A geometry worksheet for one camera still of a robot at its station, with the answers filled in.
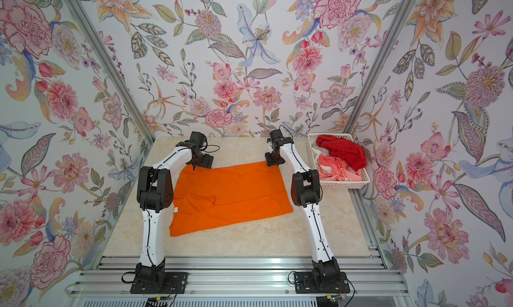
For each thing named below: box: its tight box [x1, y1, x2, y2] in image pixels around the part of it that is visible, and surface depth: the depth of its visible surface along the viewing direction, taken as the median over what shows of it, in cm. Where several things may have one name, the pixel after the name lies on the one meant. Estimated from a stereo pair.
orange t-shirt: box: [168, 160, 294, 238], surface depth 98 cm
